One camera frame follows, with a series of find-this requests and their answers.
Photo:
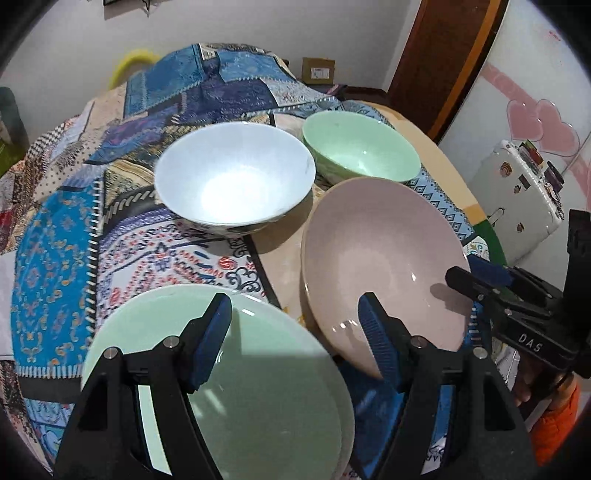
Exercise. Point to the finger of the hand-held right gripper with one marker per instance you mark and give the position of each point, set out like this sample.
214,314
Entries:
494,272
480,288

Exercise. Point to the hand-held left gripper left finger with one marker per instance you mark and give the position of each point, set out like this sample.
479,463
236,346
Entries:
207,350

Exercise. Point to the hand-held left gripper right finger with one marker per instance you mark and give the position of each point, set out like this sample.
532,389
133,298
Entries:
378,341

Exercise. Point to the green plate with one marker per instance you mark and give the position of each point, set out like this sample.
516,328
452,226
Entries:
258,392

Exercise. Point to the pink bowl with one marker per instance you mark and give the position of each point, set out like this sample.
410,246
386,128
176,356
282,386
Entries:
378,244

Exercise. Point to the white bowl with dark pattern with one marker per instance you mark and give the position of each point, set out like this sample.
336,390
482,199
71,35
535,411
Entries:
235,175

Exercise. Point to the green bowl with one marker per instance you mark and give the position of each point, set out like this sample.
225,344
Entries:
360,147

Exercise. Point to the person's right forearm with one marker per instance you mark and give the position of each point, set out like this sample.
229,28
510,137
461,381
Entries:
556,429

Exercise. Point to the person's right hand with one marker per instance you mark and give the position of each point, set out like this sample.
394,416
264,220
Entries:
526,385

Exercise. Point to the white suitcase with stickers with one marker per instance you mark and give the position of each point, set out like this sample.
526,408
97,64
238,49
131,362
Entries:
508,212

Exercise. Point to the patchwork printed blanket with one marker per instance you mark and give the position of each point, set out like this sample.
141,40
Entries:
92,230

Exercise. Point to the wardrobe with white sliding doors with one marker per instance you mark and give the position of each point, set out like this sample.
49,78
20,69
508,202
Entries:
545,69

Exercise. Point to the brown wooden door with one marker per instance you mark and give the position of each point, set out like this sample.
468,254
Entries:
438,60

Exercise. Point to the small cardboard box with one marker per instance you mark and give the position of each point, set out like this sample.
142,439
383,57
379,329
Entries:
318,70

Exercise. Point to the green cardboard box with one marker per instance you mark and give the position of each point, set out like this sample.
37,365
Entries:
9,159

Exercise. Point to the yellow foam hoop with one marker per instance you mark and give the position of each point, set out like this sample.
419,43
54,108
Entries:
131,57

